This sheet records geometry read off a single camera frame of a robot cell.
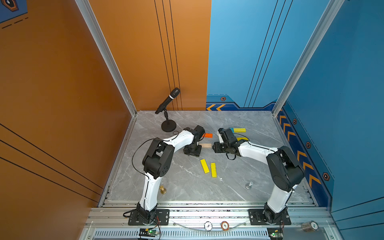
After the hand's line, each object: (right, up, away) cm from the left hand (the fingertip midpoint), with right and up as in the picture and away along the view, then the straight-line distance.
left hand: (195, 152), depth 97 cm
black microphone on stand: (-21, +18, +15) cm, 31 cm away
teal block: (+27, +15, +11) cm, 33 cm away
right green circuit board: (+39, -34, -26) cm, 58 cm away
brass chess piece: (-17, -18, -17) cm, 30 cm away
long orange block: (+10, +11, +8) cm, 16 cm away
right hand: (+13, +4, -2) cm, 14 cm away
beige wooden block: (+7, +4, +2) cm, 8 cm away
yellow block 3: (+6, -7, -7) cm, 11 cm away
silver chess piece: (+29, -15, -17) cm, 37 cm away
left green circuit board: (-23, -34, -26) cm, 48 cm away
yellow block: (+33, +14, +11) cm, 37 cm away
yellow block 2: (+22, +11, -22) cm, 33 cm away
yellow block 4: (+11, -11, -10) cm, 18 cm away
